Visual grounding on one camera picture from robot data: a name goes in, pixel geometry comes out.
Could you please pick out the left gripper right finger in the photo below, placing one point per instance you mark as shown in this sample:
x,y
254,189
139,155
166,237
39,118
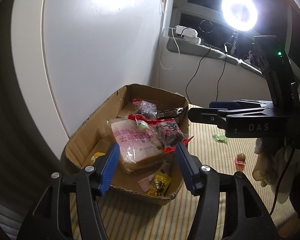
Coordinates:
x,y
192,170

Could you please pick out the brown long snack bar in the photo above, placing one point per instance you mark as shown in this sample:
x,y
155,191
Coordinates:
x,y
171,113

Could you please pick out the pink sachet packet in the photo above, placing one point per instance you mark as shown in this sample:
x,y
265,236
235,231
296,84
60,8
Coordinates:
x,y
145,183

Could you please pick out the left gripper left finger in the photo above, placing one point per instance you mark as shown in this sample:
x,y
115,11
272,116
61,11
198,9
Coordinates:
x,y
100,174

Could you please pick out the small figurine on sill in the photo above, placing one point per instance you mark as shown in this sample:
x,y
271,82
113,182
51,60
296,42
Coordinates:
x,y
250,58

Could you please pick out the red date snack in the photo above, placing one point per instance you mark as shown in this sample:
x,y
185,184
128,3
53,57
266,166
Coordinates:
x,y
145,108
166,131

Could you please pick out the bagged sliced bread pink label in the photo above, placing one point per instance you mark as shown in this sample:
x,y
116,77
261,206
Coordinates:
x,y
138,150

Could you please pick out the bright ring light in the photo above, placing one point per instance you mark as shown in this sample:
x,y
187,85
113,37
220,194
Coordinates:
x,y
242,15

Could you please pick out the right hand in white glove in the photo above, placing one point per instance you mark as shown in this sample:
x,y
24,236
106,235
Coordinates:
x,y
275,166

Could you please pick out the yellow snack packet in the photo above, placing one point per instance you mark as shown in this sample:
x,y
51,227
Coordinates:
x,y
159,185

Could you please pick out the brown cardboard box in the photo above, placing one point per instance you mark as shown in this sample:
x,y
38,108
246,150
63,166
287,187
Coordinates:
x,y
94,136

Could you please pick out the white power strip adapters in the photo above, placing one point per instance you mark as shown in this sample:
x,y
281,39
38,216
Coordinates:
x,y
188,34

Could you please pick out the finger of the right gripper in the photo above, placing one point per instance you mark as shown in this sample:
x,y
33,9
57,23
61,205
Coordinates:
x,y
240,104
217,116

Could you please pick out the green round candy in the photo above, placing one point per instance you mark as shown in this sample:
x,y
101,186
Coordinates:
x,y
142,125

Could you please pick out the ring light tripod stand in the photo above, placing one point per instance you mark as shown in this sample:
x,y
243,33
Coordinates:
x,y
231,44

